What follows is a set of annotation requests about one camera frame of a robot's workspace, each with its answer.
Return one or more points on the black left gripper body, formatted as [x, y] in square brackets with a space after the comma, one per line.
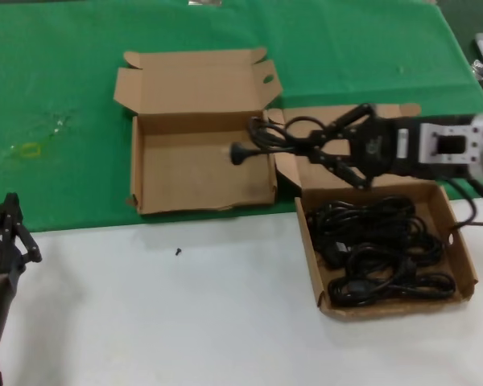
[2, 259]

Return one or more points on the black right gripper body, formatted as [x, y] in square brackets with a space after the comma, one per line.
[380, 146]

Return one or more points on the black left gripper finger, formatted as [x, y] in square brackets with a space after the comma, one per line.
[2, 217]
[26, 243]

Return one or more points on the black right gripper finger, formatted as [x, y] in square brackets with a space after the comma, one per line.
[342, 126]
[342, 167]

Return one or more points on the torn-rim open cardboard box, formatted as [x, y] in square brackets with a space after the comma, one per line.
[193, 173]

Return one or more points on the open brown cardboard box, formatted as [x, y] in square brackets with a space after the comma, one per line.
[386, 311]

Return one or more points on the clear tape scraps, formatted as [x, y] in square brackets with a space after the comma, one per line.
[58, 120]

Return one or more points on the green table cloth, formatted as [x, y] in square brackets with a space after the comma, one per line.
[64, 60]

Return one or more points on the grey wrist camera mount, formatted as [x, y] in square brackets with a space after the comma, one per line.
[451, 140]

